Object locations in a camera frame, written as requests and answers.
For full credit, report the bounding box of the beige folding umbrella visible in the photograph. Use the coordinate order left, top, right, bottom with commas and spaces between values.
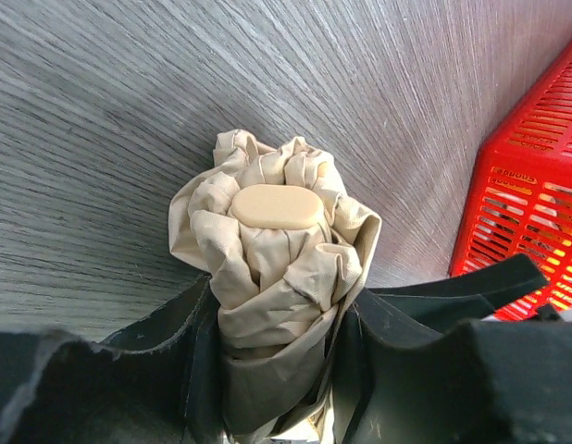
168, 129, 382, 443

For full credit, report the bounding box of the red plastic basket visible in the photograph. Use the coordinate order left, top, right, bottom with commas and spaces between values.
449, 41, 572, 321

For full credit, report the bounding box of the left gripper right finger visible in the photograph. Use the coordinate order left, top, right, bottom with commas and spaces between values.
334, 254, 572, 443

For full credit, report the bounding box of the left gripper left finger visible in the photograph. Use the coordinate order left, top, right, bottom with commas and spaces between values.
0, 275, 223, 443

